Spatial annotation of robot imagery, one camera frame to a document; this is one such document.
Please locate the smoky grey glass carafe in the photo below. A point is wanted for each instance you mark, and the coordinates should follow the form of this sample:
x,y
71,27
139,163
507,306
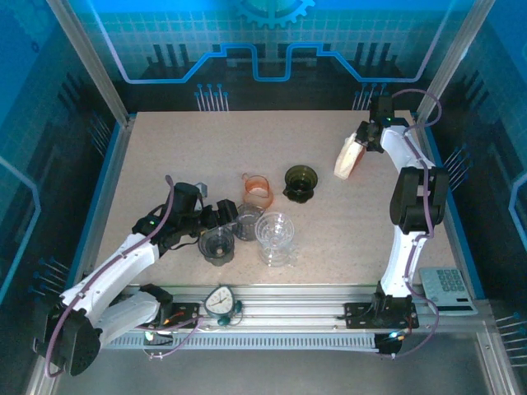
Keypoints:
x,y
249,222

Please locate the smoky grey dripper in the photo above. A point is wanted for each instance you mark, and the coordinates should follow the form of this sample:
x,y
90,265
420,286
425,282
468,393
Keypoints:
x,y
217,247

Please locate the orange plastic dripper cup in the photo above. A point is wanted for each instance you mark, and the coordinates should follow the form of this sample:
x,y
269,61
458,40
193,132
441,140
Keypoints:
x,y
258,193

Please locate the clear glass dripper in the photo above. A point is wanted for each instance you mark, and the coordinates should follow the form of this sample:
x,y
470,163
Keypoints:
x,y
275,228

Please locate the clear glass carafe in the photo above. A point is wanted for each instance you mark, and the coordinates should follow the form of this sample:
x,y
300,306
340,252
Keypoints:
x,y
275,257

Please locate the dark green glass dripper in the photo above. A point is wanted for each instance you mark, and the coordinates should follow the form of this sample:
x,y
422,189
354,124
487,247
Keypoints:
x,y
300,181

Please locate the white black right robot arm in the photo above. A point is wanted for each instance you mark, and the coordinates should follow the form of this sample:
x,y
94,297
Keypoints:
x,y
401,255

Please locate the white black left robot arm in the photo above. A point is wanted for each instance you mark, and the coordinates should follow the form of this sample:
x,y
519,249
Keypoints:
x,y
123,255

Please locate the teal alarm clock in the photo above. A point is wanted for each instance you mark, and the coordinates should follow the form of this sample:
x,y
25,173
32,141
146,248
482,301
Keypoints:
x,y
220,304

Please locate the blue table edge strip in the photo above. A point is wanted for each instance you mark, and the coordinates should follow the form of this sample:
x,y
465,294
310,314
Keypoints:
x,y
97,193
467,255

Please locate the grey desk calculator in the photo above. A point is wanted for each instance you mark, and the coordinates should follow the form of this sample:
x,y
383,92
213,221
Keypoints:
x,y
446,288

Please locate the aluminium frame post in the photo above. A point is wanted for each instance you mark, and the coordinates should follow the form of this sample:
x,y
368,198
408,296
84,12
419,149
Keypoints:
x,y
453,61
88,61

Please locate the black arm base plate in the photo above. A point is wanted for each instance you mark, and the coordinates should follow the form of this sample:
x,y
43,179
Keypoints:
x,y
360,314
185,312

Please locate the aluminium mounting rail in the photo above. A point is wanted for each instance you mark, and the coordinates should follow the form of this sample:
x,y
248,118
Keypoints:
x,y
288,296

